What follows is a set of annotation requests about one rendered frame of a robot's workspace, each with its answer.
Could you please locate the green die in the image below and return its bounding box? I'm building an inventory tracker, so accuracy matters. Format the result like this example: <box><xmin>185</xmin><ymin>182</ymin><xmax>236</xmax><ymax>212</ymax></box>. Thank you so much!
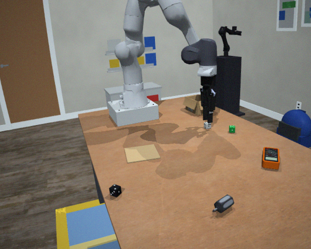
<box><xmin>229</xmin><ymin>126</ymin><xmax>235</xmax><ymax>133</ymax></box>

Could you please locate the orange digital multimeter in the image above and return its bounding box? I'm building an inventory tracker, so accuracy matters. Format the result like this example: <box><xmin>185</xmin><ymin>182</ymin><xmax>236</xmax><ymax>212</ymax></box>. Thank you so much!
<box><xmin>262</xmin><ymin>147</ymin><xmax>280</xmax><ymax>170</ymax></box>

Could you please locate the white die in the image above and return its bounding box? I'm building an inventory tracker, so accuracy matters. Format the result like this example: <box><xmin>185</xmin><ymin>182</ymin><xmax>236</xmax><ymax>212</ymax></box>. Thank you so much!
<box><xmin>204</xmin><ymin>122</ymin><xmax>211</xmax><ymax>129</ymax></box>

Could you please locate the beige square mat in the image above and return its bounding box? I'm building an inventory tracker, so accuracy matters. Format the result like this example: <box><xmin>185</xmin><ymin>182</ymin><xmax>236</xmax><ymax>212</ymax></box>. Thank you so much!
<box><xmin>124</xmin><ymin>144</ymin><xmax>161</xmax><ymax>163</ymax></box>

